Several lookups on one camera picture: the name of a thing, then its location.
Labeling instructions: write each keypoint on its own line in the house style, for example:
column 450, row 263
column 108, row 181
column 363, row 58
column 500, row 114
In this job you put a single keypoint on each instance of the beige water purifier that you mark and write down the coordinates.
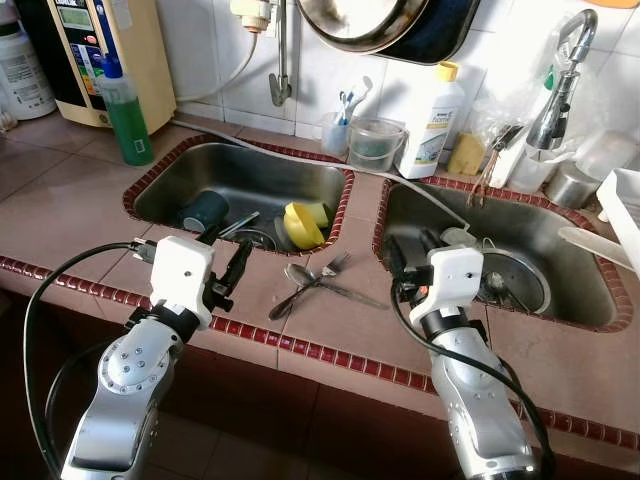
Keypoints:
column 140, row 60

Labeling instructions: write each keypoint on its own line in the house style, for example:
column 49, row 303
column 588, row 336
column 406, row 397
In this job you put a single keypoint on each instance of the green soap bottle blue cap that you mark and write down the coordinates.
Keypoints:
column 128, row 130

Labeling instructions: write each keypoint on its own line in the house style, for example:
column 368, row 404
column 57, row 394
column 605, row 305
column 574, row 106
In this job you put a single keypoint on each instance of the clear plastic bucket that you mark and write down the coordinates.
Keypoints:
column 375, row 148

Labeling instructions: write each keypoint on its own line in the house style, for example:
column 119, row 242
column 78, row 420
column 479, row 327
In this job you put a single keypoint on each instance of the stainless steel sink basin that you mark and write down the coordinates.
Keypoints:
column 590, row 290
column 200, row 175

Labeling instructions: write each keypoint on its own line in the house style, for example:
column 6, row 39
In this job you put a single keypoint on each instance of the yellow green sponge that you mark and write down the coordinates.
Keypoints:
column 320, row 210

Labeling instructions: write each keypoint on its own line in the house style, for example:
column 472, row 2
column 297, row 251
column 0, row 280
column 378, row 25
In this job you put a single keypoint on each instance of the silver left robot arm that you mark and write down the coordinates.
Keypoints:
column 130, row 390

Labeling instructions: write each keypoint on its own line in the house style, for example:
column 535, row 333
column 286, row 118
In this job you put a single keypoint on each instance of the dark teal plastic cup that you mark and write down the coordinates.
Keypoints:
column 203, row 212

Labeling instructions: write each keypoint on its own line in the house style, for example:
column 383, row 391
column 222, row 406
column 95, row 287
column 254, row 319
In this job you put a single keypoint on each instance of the cream plastic paddle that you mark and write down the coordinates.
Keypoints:
column 595, row 245

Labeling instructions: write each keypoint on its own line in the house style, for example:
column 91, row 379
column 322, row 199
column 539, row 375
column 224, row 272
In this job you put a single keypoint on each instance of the steel cup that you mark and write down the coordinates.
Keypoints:
column 570, row 187

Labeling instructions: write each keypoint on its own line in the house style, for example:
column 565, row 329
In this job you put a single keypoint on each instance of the blue toothbrush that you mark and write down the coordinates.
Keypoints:
column 345, row 108

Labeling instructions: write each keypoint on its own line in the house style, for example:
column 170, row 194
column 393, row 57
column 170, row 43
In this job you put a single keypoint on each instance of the clear plastic container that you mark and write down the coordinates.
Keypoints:
column 530, row 175

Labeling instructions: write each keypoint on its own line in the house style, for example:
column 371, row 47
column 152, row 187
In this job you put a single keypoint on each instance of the white detergent bottle yellow cap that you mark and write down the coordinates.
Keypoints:
column 432, row 130

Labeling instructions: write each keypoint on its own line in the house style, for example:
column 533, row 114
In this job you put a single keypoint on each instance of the stainless steel bowl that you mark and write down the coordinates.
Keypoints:
column 525, row 290

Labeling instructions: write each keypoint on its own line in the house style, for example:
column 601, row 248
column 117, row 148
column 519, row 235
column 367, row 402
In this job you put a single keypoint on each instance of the steel pull-down faucet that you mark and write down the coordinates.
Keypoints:
column 552, row 125

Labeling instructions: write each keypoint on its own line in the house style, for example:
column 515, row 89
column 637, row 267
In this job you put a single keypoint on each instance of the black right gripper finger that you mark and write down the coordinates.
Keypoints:
column 397, row 262
column 435, row 240

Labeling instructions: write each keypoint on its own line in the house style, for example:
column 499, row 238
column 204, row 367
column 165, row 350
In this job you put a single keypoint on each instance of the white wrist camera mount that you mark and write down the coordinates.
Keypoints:
column 180, row 270
column 455, row 280

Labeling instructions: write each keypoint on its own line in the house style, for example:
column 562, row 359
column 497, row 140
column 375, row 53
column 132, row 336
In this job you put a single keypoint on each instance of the white dish rack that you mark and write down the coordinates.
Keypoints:
column 620, row 200

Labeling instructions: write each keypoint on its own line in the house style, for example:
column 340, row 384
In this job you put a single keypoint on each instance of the white dish brush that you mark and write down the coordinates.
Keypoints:
column 510, row 165

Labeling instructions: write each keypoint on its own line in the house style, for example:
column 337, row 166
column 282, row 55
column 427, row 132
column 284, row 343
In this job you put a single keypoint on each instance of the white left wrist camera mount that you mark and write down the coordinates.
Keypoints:
column 180, row 270

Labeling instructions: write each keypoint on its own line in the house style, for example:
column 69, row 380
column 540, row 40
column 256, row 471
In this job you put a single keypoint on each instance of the hanging steel wok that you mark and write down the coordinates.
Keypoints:
column 360, row 20

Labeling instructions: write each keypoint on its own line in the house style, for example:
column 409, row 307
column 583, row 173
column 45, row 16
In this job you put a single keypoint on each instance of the steel fork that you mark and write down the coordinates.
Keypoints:
column 335, row 265

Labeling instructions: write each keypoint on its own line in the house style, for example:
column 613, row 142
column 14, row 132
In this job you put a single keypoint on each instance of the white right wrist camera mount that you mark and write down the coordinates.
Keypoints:
column 455, row 280

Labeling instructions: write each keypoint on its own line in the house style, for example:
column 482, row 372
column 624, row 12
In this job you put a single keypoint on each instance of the dark blue hanging tray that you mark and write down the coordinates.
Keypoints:
column 450, row 30

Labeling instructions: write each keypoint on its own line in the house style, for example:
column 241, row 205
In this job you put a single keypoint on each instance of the clear toothbrush cup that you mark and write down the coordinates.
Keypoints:
column 334, row 140

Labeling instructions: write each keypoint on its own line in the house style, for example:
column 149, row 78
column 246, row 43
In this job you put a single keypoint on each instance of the frosted plastic container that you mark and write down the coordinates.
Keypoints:
column 605, row 155

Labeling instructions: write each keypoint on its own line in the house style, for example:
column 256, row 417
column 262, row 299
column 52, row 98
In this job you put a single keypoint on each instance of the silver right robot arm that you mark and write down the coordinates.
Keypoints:
column 475, row 400

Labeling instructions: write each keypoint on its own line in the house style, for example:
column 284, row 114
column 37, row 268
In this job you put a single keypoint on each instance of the white toothbrush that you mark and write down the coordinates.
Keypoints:
column 361, row 92

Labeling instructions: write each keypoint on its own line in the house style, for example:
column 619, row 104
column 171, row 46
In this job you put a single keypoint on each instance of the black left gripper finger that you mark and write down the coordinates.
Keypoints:
column 211, row 235
column 240, row 268

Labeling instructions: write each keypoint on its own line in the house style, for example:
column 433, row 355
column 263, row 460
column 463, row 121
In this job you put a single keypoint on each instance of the steel spoon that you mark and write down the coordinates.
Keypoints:
column 505, row 290
column 296, row 273

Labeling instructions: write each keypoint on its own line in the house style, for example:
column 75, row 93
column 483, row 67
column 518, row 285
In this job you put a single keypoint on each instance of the clear plastic bag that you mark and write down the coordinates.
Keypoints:
column 500, row 100

